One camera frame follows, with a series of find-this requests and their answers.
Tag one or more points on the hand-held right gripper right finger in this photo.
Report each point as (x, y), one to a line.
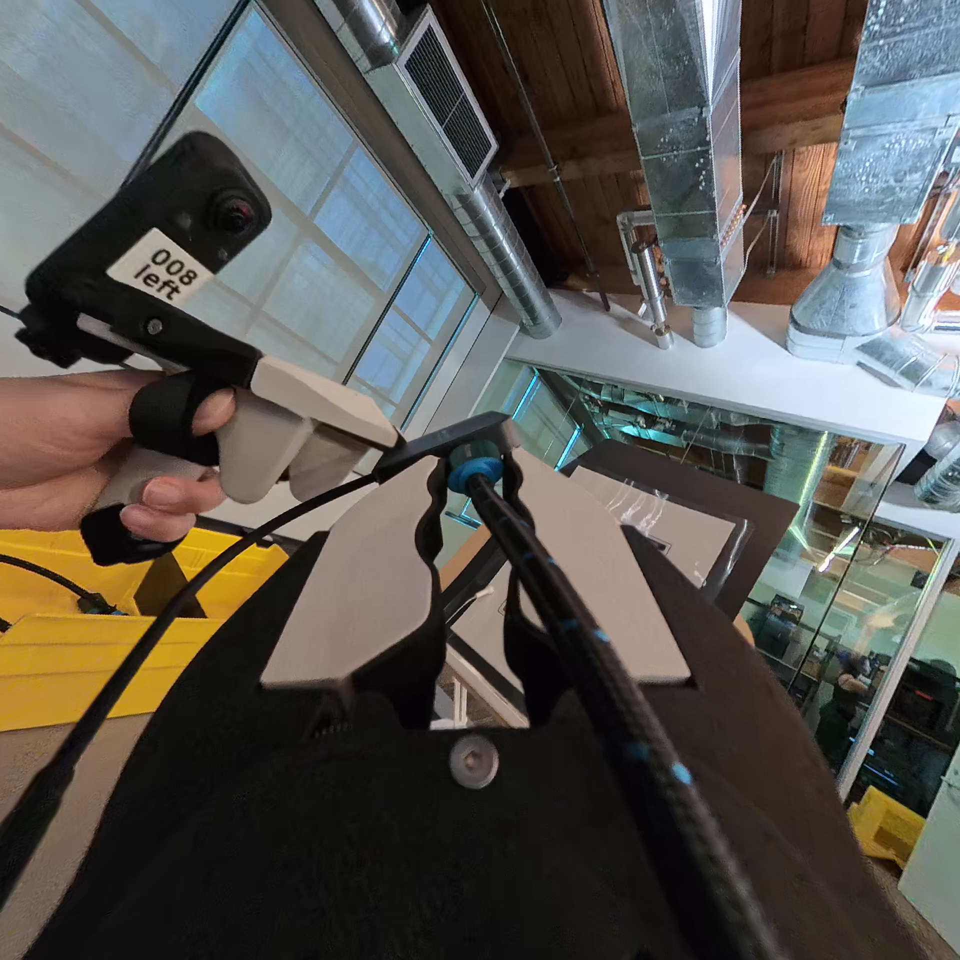
(622, 600)

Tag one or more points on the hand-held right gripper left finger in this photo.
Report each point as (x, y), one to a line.
(352, 592)

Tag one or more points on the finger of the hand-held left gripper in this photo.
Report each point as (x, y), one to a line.
(259, 450)
(322, 397)

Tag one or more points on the person's left hand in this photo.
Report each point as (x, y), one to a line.
(60, 442)

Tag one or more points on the laminated instruction sheet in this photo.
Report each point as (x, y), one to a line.
(697, 532)

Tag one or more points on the black sign board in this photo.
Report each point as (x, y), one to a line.
(765, 540)

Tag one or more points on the large grid window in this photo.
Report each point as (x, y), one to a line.
(337, 225)

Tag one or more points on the narrow glass window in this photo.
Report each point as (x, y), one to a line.
(547, 412)

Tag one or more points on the shiny metal pipe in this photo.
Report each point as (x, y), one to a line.
(651, 292)

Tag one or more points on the metal air vent unit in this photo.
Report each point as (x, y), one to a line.
(442, 97)

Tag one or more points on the small yellow plastic bin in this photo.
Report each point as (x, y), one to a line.
(889, 825)

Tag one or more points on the spiral metal duct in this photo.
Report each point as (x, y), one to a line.
(517, 270)

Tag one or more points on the wide rectangular metal duct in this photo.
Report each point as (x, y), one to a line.
(892, 135)

